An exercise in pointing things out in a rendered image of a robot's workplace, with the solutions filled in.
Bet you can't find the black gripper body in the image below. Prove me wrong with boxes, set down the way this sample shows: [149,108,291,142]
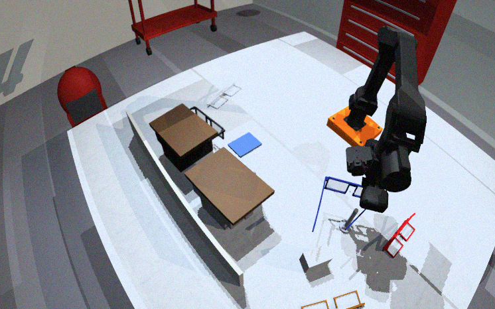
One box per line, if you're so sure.
[360,139,389,213]

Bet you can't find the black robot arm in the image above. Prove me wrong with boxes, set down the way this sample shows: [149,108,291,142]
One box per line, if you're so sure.
[343,25,427,192]

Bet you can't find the navy glasses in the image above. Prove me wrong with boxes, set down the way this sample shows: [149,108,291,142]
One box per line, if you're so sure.
[312,176,366,232]

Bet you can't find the dark grey rectangular panel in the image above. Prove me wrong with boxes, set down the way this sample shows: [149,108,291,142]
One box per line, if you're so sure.
[126,110,244,287]

